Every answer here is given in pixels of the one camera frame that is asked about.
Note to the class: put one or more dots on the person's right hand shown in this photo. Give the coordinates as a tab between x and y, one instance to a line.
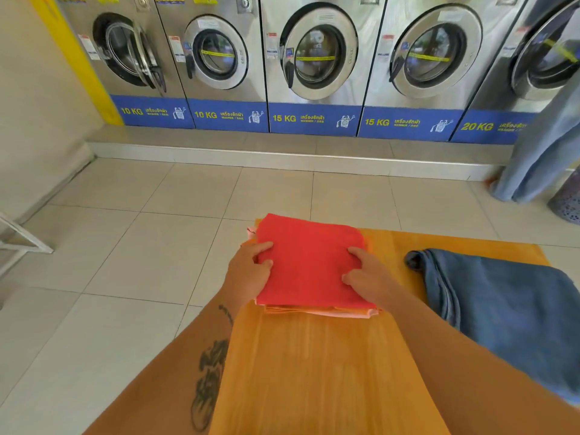
376	285

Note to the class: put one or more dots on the person's left hand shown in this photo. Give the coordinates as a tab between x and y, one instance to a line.
244	280

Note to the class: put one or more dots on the pink cloth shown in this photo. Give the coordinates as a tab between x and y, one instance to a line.
344	314

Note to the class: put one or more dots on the orange cloth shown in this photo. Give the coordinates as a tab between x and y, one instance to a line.
281	308

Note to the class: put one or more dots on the red cloth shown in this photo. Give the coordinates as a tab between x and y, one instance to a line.
308	262

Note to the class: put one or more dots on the blue denim garment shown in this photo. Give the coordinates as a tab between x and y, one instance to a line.
512	312

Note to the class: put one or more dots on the person's right forearm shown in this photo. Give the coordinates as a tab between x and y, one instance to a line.
476	371

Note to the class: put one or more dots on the person's left forearm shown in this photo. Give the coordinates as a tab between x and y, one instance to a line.
172	371

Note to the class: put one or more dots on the medium steel washing machine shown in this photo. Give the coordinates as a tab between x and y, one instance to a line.
312	119
403	123

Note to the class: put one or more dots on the small steel washing machine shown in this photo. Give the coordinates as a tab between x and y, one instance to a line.
149	113
226	116

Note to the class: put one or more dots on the large steel washing machine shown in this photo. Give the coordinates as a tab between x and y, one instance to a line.
489	126

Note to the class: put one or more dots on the grey plastic laundry basket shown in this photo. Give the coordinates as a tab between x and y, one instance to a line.
568	201

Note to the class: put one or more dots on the wooden stool white frame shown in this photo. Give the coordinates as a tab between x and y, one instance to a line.
22	246

